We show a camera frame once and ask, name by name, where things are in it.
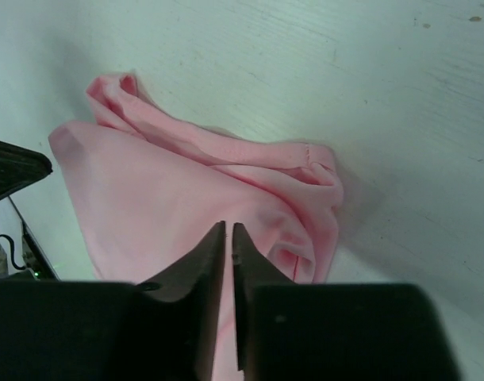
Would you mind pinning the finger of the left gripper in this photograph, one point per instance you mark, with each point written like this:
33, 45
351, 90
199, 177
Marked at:
20, 168

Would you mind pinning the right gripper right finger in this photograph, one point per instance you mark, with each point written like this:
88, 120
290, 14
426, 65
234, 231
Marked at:
264, 312

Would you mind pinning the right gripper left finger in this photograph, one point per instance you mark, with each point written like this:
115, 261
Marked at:
186, 302

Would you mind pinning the pink t shirt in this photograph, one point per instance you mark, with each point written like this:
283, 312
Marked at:
146, 188

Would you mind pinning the aluminium frame rail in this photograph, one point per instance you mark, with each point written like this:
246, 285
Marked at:
26, 254

